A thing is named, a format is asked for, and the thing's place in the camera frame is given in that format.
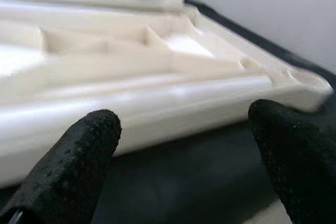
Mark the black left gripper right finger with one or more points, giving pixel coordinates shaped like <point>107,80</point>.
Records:
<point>296,166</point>

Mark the black tablecloth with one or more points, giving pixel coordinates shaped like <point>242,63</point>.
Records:
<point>183,176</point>

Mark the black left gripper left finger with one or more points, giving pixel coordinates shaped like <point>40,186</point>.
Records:
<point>68,171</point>

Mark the white plastic children table top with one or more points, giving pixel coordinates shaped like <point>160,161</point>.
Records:
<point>183,119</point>

